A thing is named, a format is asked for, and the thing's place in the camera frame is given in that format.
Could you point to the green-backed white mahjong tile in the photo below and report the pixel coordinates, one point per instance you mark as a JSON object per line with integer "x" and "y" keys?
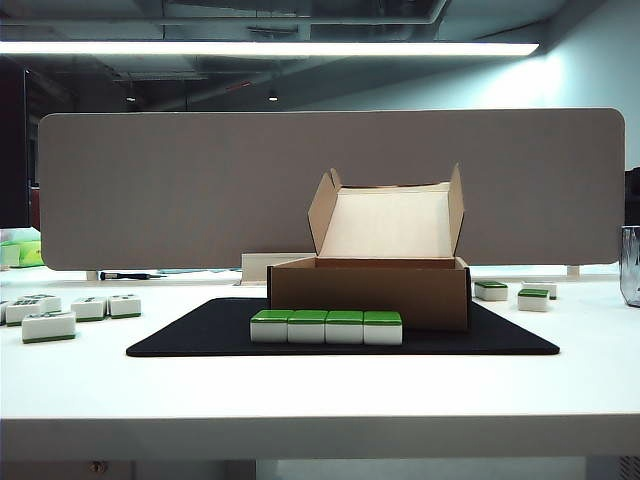
{"x": 306, "y": 332}
{"x": 383, "y": 332}
{"x": 490, "y": 292}
{"x": 344, "y": 332}
{"x": 268, "y": 331}
{"x": 551, "y": 289}
{"x": 533, "y": 301}

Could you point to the brown cardboard paper box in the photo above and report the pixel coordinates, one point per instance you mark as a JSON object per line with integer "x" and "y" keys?
{"x": 365, "y": 295}

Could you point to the white rectangular box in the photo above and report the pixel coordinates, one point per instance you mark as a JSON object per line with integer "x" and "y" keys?
{"x": 252, "y": 270}

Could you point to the three bamboo mahjong tile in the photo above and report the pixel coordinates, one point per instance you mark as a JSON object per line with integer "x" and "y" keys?
{"x": 124, "y": 306}

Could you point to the two bamboo mahjong tile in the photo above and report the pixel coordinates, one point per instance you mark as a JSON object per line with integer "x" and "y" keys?
{"x": 89, "y": 309}

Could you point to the eight bamboo mahjong tile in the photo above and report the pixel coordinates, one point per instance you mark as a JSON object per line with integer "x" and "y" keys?
{"x": 50, "y": 303}

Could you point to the bird print mahjong tile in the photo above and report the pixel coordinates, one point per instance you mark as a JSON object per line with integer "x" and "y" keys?
{"x": 48, "y": 327}

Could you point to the six bamboo mahjong tile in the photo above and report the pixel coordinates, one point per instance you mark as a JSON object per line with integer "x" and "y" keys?
{"x": 20, "y": 312}

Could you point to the black rectangular mat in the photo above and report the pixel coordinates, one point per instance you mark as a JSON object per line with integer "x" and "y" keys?
{"x": 200, "y": 330}

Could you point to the grey-brown desk divider panel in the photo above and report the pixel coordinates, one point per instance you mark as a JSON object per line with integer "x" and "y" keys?
{"x": 150, "y": 190}

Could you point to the black screwdriver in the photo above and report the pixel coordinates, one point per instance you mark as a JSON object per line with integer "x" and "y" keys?
{"x": 120, "y": 275}

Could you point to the dark red cabinet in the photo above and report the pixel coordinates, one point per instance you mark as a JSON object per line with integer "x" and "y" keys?
{"x": 34, "y": 210}

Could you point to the bright green package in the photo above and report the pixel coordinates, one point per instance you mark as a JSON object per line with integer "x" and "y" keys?
{"x": 20, "y": 254}

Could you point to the clear glass cup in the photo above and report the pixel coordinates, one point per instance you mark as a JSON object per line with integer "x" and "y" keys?
{"x": 631, "y": 270}

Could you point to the dark monitor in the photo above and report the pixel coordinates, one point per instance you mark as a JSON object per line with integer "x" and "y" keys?
{"x": 633, "y": 200}

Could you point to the metal bolt under table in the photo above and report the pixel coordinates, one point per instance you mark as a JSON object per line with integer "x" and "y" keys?
{"x": 96, "y": 467}

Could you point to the white divider bracket foot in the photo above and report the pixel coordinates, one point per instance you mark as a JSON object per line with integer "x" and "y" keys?
{"x": 91, "y": 275}
{"x": 573, "y": 271}

